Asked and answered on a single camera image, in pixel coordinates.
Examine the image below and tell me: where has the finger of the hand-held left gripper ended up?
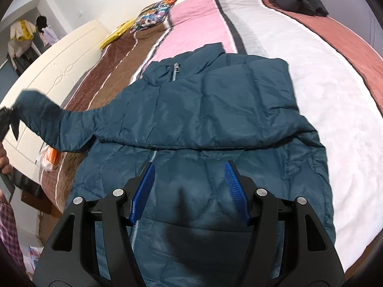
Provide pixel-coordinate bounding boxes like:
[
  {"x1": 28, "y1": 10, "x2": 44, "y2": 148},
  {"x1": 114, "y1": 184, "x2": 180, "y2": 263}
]
[{"x1": 0, "y1": 106, "x2": 20, "y2": 142}]

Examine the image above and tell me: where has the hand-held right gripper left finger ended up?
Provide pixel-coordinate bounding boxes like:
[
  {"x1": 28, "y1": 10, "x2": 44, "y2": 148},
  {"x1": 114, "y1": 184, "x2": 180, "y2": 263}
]
[{"x1": 32, "y1": 161, "x2": 157, "y2": 287}]

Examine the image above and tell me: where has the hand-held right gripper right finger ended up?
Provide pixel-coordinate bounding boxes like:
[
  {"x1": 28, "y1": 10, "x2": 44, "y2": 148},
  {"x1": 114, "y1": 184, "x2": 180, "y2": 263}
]
[{"x1": 224, "y1": 160, "x2": 345, "y2": 287}]

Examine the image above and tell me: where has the teal puffer jacket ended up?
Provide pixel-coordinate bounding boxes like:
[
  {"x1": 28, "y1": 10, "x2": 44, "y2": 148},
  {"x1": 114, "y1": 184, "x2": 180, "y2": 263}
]
[{"x1": 13, "y1": 43, "x2": 336, "y2": 287}]

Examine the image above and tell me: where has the person's left hand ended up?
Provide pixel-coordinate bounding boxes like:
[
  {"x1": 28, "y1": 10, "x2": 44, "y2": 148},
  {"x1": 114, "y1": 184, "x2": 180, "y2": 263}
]
[{"x1": 0, "y1": 143, "x2": 11, "y2": 174}]

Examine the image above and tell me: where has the brown nightstand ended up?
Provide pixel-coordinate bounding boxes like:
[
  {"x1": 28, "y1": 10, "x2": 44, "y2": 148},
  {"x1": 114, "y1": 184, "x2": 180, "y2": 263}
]
[{"x1": 20, "y1": 178, "x2": 64, "y2": 217}]

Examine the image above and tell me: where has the orange plastic bag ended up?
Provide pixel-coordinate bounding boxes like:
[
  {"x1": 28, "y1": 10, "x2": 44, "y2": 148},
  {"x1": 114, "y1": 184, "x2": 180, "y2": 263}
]
[{"x1": 36, "y1": 144, "x2": 64, "y2": 173}]

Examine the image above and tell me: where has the person's plaid clothing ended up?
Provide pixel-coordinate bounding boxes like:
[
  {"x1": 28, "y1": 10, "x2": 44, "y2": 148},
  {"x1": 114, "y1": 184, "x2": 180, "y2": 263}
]
[{"x1": 0, "y1": 199, "x2": 25, "y2": 274}]

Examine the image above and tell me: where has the cream wooden headboard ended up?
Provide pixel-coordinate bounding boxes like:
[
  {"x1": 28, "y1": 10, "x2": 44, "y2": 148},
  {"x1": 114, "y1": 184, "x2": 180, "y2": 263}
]
[{"x1": 0, "y1": 19, "x2": 110, "y2": 171}]

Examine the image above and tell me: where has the pale pink hanging garment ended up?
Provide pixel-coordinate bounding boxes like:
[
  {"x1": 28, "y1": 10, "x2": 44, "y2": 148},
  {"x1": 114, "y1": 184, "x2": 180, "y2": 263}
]
[{"x1": 40, "y1": 26, "x2": 59, "y2": 47}]

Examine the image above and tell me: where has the striped bed blanket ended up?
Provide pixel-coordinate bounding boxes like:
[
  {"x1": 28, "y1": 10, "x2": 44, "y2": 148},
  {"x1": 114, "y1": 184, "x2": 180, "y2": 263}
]
[{"x1": 39, "y1": 0, "x2": 383, "y2": 276}]

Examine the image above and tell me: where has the yellow pillow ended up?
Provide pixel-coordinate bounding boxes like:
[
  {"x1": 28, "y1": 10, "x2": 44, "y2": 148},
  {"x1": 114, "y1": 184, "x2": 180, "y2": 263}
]
[{"x1": 100, "y1": 19, "x2": 137, "y2": 50}]

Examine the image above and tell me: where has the colourful printed pillow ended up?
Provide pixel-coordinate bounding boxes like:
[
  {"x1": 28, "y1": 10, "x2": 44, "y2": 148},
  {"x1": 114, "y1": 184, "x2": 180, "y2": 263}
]
[{"x1": 130, "y1": 0, "x2": 178, "y2": 34}]

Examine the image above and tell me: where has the white door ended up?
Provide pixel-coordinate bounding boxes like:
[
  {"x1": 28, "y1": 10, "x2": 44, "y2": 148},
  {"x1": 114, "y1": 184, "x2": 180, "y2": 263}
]
[{"x1": 318, "y1": 0, "x2": 381, "y2": 56}]

